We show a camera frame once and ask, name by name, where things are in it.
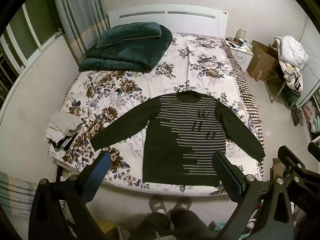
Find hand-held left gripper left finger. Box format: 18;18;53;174
28;151;112;240

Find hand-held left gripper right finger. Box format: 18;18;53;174
212;151;295;240

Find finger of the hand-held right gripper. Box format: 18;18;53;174
277;145;307;180
308;140;320;157

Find dark striped sweater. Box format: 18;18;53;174
90;92;266;187

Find pile of folded clothes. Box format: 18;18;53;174
45;110;86;153

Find shoe rack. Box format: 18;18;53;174
300;97;320;141

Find person's right slipper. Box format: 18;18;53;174
174;197;193;212

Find person's slipper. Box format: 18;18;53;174
149;196;168;214
174;197;193;212

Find person's right leg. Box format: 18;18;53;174
170;208;216;240

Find person's leg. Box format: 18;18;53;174
170;208;216;240
135;212;172;240

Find person's left slipper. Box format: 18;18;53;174
149;196;168;214

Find person's left leg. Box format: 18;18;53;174
135;212;172;240

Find striped folded cloth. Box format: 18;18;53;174
0;171;38;218

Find white quilt pile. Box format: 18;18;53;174
273;35;310;91

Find bed with floral sheet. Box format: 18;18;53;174
47;31;266;197

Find cardboard box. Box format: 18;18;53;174
246;40;279;81

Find white nightstand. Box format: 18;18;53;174
224;37;254;67

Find folded dark green blanket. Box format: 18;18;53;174
78;24;173;73

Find dark green pillow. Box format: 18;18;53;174
96;22;162;48

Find grey-green curtain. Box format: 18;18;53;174
50;0;110;64

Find white headboard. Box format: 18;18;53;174
108;4;229;39

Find metal frame chair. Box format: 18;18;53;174
264;74;301;103

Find window with white frame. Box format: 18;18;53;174
0;4;63;105

